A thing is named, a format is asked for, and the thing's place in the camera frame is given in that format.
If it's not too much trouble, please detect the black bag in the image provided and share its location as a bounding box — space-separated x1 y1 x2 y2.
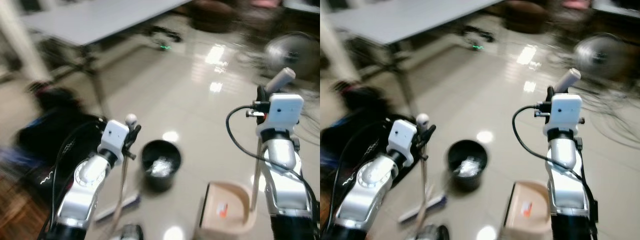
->
14 82 107 201
320 81 401 196

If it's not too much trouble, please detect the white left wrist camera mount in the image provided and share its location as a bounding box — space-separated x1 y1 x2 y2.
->
97 119 131 164
387 119 419 167

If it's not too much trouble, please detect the beige long-handled dustpan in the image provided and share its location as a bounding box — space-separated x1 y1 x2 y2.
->
502 68 582 238
194 68 297 239

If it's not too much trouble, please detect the black device with green light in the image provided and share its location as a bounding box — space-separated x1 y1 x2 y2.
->
460 25 497 54
145 24 185 53

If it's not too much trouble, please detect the grey folding table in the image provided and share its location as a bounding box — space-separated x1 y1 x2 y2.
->
324 0 505 116
19 0 195 118

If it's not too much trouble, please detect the brown round stool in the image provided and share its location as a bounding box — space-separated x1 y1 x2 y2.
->
191 0 237 34
502 0 549 35

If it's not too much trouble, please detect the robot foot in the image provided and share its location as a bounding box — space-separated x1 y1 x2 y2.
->
416 224 451 240
119 224 144 240

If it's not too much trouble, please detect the grey floor fan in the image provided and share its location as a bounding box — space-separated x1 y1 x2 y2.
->
550 33 640 146
239 31 321 118

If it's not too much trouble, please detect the crumpled white trash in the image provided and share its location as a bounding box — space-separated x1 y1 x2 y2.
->
457 156 482 179
149 156 176 179

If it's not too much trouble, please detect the black waste bin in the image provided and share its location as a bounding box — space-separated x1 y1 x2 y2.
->
141 139 182 194
447 139 489 194

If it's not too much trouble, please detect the broom with long handle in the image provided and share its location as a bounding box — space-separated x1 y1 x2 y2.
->
93 113 143 240
398 113 447 240

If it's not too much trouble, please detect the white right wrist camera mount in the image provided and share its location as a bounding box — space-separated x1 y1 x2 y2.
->
255 93 305 139
543 93 585 139

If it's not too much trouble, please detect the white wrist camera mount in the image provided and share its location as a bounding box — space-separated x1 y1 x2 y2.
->
543 93 585 139
255 93 305 139
97 119 131 164
387 119 419 167

